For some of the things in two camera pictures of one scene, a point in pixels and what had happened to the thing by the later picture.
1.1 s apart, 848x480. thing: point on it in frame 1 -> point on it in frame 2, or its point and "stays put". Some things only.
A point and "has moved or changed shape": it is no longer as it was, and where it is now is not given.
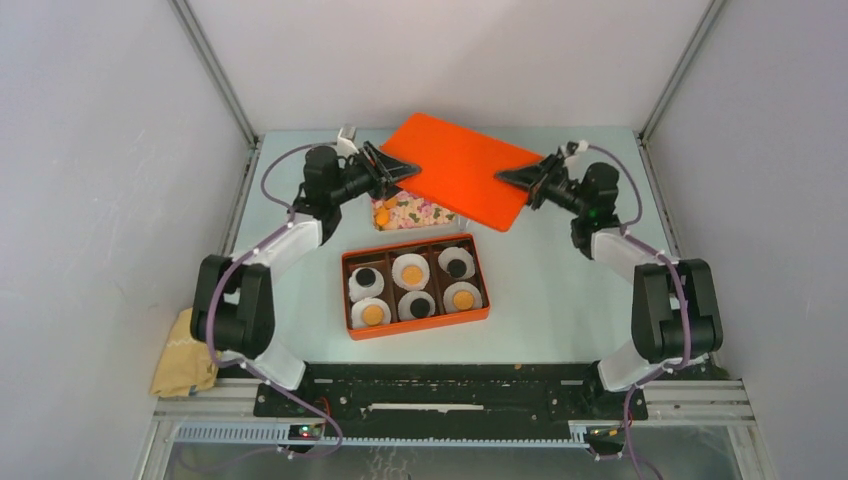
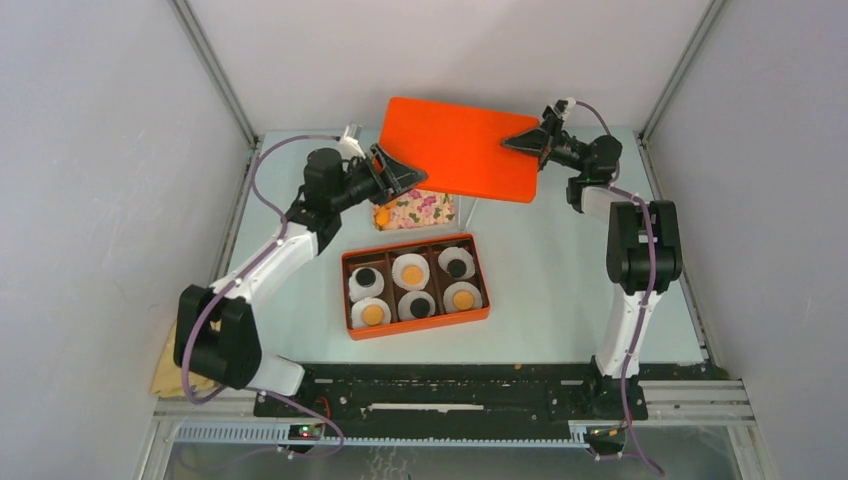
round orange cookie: (412, 274) stays put
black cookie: (419, 307) stays put
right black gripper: (538, 178) -> (542, 141)
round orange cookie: (463, 300) stays put
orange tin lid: (458, 169) has moved or changed shape
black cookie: (365, 277) stays put
